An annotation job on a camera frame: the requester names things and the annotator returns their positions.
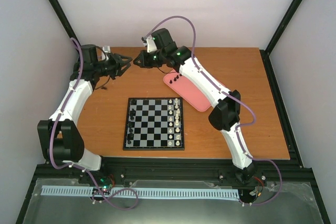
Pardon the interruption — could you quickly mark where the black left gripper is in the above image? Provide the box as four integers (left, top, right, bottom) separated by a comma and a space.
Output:
95, 52, 133, 80

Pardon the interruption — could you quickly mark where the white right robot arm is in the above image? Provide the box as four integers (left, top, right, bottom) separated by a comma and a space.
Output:
133, 28, 256, 185

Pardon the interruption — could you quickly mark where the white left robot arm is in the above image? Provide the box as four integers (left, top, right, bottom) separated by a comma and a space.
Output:
37, 44, 132, 184

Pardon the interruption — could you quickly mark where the pink plastic tray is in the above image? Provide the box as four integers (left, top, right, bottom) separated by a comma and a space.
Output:
163, 71, 227, 112

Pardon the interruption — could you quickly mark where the black and white chessboard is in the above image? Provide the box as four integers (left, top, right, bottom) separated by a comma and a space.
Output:
123, 97, 185, 151

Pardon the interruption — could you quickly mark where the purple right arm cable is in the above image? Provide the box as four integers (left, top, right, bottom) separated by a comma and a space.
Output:
145, 15, 283, 207

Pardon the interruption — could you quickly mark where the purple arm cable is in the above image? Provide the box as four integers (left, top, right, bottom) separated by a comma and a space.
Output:
145, 15, 283, 207
49, 37, 139, 210

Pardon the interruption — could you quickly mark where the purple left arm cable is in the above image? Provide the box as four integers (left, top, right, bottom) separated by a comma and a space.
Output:
49, 37, 139, 210

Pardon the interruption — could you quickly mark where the light blue cable duct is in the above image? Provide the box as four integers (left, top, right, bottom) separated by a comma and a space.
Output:
40, 185, 239, 201

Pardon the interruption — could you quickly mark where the black aluminium frame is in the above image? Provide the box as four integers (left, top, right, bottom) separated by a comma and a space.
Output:
16, 0, 330, 223

